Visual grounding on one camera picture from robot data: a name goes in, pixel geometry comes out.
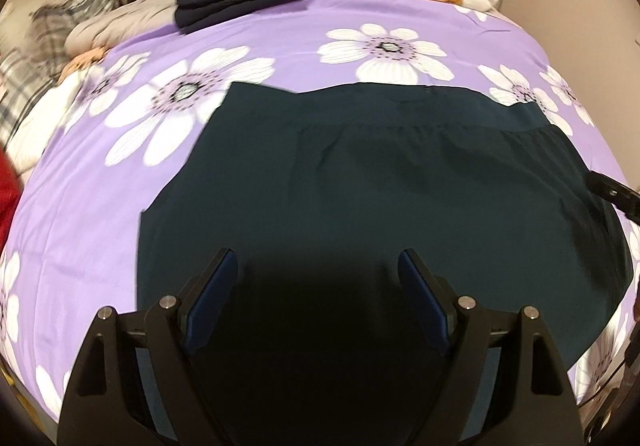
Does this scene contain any plaid pillow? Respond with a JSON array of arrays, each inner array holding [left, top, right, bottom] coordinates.
[[0, 0, 123, 147]]

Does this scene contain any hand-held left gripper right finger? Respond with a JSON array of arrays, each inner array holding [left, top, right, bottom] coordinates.
[[397, 249, 586, 446]]

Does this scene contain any purple floral bedsheet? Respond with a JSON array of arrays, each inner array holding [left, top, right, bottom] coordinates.
[[0, 0, 640, 422]]

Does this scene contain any red cloth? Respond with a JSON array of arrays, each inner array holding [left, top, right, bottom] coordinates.
[[0, 151, 23, 247]]

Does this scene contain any beige quilt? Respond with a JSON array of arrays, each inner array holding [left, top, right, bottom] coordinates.
[[64, 0, 183, 54]]

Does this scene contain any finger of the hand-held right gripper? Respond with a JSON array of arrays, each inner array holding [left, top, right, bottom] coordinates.
[[585, 170, 640, 227]]

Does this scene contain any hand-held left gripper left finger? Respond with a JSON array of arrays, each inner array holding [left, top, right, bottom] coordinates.
[[57, 247, 238, 446]]

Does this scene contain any dark navy jacket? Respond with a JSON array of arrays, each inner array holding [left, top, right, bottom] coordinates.
[[137, 81, 633, 446]]

